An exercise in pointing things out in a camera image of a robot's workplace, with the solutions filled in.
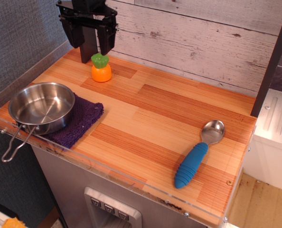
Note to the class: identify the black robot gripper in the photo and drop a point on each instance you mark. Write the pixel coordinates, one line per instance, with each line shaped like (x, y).
(95, 14)

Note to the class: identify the orange toy carrot green top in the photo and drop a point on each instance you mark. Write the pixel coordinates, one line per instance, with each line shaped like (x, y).
(101, 70)

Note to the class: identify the stainless steel pot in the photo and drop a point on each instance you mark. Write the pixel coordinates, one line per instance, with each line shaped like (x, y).
(40, 109)

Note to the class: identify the purple knitted cloth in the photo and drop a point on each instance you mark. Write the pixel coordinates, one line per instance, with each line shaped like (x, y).
(84, 115)

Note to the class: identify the silver toy fridge dispenser panel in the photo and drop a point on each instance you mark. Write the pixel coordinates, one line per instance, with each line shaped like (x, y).
(106, 212)

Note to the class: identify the yellow toy at corner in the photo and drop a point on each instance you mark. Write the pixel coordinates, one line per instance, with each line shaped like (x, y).
(13, 223)

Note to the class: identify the white toy sink cabinet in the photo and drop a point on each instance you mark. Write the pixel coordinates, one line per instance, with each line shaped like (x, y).
(263, 161)

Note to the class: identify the dark left shelf post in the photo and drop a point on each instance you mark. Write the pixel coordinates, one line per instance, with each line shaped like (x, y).
(89, 47)

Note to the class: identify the dark shelf post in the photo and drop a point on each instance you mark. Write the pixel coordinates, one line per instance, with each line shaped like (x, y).
(268, 76)
(89, 47)

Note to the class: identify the blue handled metal spoon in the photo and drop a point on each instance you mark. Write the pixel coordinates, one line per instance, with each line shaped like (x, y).
(211, 133)

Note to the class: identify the dark right shelf post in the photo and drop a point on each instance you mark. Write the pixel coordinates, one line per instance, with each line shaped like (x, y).
(268, 76)

